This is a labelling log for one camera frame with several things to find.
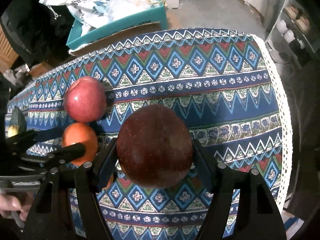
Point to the dark red apple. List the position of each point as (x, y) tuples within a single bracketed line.
[(155, 147)]

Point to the metal shoe rack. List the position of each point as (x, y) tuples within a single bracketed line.
[(295, 30)]

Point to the brown cardboard box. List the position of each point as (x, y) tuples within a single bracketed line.
[(112, 38)]

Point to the patterned blue tablecloth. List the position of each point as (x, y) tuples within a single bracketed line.
[(200, 92)]

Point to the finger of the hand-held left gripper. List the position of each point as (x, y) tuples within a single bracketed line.
[(72, 151), (48, 134)]

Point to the bright red apple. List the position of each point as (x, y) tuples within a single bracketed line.
[(83, 100)]

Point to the large orange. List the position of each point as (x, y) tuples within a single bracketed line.
[(78, 136)]

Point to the black hooded jacket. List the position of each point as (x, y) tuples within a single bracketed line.
[(27, 30)]

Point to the clear plastic bags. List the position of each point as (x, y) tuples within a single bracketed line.
[(130, 0)]

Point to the white printed rice bag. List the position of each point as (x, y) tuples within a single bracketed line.
[(80, 2)]

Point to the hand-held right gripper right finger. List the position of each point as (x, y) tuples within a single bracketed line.
[(200, 163)]

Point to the pile of grey clothes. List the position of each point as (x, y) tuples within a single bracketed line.
[(15, 76)]

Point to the white and black shoes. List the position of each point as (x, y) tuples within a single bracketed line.
[(287, 32)]

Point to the beige shoes pair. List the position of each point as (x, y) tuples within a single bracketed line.
[(298, 17)]

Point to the wooden drawer box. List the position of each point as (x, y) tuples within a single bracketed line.
[(42, 68)]

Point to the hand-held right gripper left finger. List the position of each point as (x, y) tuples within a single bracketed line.
[(107, 161)]

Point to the teal plastic basket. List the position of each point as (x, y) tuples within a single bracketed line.
[(150, 15)]

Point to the person's left hand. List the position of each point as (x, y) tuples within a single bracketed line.
[(10, 205)]

